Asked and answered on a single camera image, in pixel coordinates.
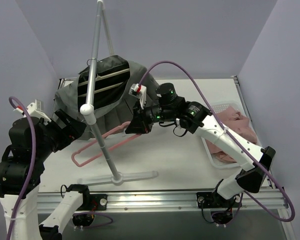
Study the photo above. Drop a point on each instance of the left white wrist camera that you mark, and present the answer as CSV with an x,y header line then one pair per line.
x,y
35,109

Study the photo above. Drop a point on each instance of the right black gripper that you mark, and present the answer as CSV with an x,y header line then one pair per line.
x,y
140,120

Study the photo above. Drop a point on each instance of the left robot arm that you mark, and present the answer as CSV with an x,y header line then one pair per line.
x,y
32,141

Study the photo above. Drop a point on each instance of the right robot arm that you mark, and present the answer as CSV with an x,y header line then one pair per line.
x,y
196,119

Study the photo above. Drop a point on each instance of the wooden multi-bar hanger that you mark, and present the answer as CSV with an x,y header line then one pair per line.
x,y
111,82

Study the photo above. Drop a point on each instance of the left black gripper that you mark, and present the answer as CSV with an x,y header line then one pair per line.
x,y
65,129

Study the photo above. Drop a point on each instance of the white plastic basket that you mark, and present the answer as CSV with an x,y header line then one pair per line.
x,y
219,107

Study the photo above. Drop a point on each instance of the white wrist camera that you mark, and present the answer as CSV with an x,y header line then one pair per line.
x,y
140,92
35,109

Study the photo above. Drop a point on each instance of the aluminium mounting rail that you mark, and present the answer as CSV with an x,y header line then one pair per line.
x,y
163,201

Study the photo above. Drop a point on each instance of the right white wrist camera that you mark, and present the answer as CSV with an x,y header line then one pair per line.
x,y
140,92

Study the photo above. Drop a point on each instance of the pink plastic hanger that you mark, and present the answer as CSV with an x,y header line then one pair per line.
x,y
90,152

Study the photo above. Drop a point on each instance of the grey pleated skirt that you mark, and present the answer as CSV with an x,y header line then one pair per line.
x,y
111,109

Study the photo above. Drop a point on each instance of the pink pleated skirt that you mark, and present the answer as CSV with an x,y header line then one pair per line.
x,y
237,122

